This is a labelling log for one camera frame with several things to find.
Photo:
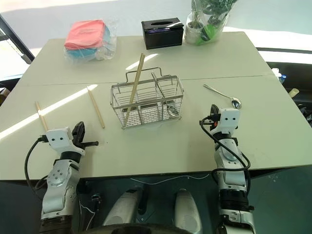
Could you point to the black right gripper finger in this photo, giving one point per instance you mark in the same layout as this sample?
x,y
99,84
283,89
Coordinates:
x,y
214,110

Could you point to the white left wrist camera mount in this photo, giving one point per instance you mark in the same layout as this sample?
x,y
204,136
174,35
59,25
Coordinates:
x,y
58,139

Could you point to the pink folded item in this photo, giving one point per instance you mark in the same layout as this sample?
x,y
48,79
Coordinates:
x,y
84,34

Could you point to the beige cylinder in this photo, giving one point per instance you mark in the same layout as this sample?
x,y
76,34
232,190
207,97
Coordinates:
x,y
293,93

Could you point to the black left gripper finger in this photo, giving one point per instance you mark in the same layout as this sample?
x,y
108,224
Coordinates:
x,y
91,144
80,128

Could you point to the brown cardboard box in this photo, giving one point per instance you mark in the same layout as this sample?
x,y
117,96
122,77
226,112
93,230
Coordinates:
x,y
3,93

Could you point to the silver robot leg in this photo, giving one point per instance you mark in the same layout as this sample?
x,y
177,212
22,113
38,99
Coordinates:
x,y
122,209
186,212

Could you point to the metal spoon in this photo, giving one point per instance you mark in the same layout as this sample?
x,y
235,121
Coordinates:
x,y
236,103

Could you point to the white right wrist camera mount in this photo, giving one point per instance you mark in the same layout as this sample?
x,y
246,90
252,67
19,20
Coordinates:
x,y
229,119

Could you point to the black metal frame bar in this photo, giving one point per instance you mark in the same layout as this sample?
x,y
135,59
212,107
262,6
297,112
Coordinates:
x,y
17,36

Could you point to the black tissue box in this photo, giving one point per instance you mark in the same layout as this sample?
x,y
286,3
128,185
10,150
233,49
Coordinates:
x,y
163,39

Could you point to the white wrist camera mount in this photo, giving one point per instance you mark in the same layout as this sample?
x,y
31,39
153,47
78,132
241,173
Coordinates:
x,y
229,119
58,139

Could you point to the small white blue bottle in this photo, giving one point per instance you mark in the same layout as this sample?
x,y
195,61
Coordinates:
x,y
282,78

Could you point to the clear plastic bag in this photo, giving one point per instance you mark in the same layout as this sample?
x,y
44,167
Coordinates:
x,y
109,46

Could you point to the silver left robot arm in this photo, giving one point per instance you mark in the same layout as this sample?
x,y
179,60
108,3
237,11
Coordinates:
x,y
57,178

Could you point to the silver left robot leg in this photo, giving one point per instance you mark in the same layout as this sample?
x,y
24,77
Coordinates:
x,y
122,209

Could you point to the silver right robot leg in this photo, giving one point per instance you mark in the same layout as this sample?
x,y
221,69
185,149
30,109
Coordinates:
x,y
186,212

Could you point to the potted plant in plastic sleeve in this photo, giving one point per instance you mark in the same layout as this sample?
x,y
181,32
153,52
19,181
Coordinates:
x,y
195,31

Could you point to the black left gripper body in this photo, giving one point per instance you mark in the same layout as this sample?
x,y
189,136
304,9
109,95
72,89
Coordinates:
x,y
79,141

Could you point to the wooden chopstick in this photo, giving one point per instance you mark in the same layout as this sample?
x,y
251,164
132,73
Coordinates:
x,y
95,107
41,116
137,73

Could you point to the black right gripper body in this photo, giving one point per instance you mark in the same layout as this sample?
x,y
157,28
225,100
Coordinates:
x,y
217,118

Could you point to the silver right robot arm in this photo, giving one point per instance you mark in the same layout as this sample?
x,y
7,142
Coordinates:
x,y
230,179

